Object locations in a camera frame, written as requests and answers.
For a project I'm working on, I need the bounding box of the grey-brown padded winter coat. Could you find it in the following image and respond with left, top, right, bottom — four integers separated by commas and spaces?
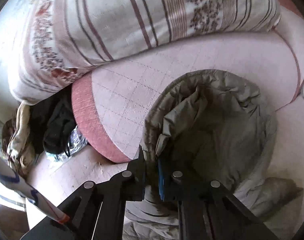
123, 80, 303, 239

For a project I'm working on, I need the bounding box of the pile of crumpled clothes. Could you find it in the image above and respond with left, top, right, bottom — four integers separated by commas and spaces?
2, 86, 77, 178

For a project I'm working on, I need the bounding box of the pink bolster cushion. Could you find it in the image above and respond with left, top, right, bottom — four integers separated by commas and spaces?
72, 31, 301, 163

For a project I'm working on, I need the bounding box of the striped floral pillow back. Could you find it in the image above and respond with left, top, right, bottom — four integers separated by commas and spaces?
0, 0, 281, 105

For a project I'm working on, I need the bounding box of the pink corner cushion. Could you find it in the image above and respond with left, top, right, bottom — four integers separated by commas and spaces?
276, 0, 304, 68

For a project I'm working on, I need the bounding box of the white patterned cable sleeve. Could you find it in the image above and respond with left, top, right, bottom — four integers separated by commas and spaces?
0, 149, 70, 225

